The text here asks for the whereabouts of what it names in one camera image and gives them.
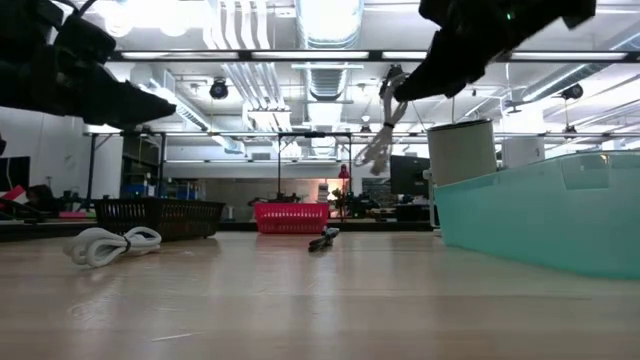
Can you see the red lamp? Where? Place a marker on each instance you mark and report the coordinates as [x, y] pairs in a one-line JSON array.
[[344, 172]]

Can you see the blue storage box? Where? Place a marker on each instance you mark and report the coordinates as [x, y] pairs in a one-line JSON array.
[[132, 191]]

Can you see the black computer monitor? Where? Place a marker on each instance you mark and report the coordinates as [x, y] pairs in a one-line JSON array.
[[410, 175]]

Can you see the black background equipment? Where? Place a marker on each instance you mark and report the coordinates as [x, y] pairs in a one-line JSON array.
[[357, 205]]

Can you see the black metal rack frame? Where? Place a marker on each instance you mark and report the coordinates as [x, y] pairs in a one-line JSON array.
[[315, 134], [92, 165]]

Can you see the black background robot arm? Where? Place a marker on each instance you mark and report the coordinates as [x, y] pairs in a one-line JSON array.
[[275, 199]]

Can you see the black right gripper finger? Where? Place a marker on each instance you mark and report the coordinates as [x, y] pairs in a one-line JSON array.
[[440, 70]]

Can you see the dark wall screen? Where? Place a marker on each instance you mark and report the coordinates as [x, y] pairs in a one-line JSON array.
[[15, 172]]

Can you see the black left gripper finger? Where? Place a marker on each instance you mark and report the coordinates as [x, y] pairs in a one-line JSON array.
[[130, 105]]

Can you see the black slotted plastic basket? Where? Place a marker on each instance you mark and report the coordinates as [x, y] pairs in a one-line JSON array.
[[165, 217]]

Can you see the black aluminium table frame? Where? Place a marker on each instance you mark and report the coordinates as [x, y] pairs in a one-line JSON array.
[[240, 226]]

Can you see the black ceiling spotlight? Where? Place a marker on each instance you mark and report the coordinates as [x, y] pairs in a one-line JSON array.
[[572, 92], [219, 90]]

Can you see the black horizontal crossbar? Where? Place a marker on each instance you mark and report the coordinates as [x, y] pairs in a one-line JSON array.
[[245, 56]]

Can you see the pink flat object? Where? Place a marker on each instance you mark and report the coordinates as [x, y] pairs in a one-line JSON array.
[[72, 215]]

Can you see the red plastic bin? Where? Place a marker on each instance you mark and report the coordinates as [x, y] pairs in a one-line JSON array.
[[291, 217]]

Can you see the red bar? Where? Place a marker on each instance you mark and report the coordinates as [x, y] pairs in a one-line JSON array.
[[15, 194]]

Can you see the teal translucent plastic bin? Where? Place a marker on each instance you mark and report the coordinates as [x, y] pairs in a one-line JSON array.
[[540, 225]]

